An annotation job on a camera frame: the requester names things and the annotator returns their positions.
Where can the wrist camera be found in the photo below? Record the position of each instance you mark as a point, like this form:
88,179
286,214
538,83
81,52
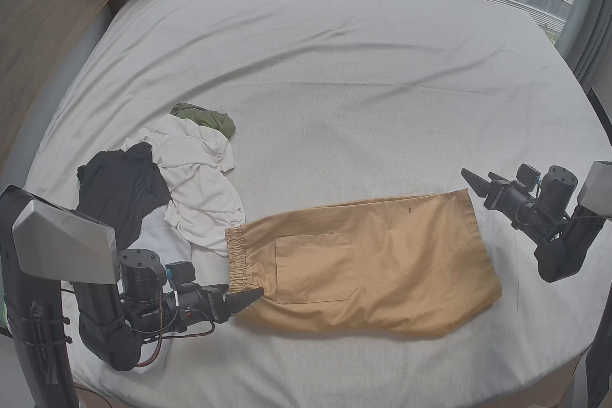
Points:
528,174
180,273

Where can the black garment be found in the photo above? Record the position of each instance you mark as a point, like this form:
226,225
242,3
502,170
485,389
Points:
119,191

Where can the tan shorts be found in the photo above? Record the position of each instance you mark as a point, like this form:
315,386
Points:
382,262

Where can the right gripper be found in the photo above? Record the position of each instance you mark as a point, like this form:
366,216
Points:
507,198

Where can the cream white garment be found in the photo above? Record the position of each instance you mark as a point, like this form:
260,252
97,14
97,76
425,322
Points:
201,195

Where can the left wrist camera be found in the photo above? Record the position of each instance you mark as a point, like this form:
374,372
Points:
180,273

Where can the bluish white garment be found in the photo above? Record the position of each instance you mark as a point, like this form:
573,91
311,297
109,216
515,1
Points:
158,234

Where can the grey-green curtain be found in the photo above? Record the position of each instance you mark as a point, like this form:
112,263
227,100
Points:
593,14

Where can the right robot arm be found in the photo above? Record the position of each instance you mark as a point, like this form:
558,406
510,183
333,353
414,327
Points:
559,186

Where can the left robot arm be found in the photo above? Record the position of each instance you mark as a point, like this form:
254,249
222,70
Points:
62,243

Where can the green garment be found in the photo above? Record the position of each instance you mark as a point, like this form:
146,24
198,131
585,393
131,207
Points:
205,117

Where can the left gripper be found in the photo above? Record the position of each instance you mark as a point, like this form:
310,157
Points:
205,304

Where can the bed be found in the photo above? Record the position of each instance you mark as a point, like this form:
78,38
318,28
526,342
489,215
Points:
334,62

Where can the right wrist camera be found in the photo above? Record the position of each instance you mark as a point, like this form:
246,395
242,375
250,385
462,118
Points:
528,174

